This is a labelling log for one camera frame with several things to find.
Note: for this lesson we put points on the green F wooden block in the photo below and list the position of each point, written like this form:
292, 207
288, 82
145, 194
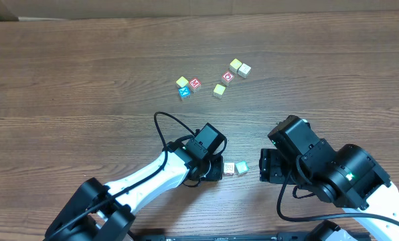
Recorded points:
241, 167

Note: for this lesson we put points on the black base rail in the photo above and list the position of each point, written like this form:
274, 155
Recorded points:
282, 236

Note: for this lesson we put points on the yellow wooden block left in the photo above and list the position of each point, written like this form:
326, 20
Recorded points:
182, 82

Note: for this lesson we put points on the white red patterned wooden block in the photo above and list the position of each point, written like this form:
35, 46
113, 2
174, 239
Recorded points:
229, 168

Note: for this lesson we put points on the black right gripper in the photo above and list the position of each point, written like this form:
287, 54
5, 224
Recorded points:
268, 166

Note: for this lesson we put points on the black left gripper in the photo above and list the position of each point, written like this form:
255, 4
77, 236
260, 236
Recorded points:
215, 170

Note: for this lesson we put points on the yellow wooden block middle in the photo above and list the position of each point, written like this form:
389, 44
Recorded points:
219, 91

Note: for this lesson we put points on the yellow wooden block top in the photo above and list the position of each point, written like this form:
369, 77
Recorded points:
235, 65

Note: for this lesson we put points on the yellow wooden block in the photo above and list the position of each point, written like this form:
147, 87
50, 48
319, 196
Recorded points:
182, 82
235, 65
219, 91

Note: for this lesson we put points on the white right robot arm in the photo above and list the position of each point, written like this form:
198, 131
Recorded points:
350, 178

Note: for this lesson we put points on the red M wooden block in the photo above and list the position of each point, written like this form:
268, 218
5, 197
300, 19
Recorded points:
194, 85

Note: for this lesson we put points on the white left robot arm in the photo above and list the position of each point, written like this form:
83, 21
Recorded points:
99, 211

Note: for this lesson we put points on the red C wooden block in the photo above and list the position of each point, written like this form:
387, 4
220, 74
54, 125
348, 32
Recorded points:
227, 78

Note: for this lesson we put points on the blue X wooden block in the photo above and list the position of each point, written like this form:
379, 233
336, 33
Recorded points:
184, 93

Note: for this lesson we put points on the plain wooden block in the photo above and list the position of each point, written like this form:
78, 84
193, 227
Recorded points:
244, 70

